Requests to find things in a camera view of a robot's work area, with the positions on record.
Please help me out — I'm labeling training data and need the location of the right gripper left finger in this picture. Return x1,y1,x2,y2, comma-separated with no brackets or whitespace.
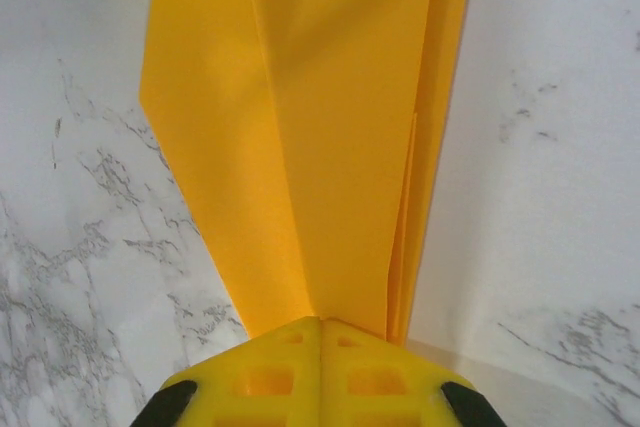
129,316,322,427

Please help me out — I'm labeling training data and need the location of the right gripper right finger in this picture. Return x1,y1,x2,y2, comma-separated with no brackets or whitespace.
322,317,504,427

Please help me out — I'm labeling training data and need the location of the yellow paper sheet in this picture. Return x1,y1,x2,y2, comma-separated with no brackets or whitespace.
138,0,479,348

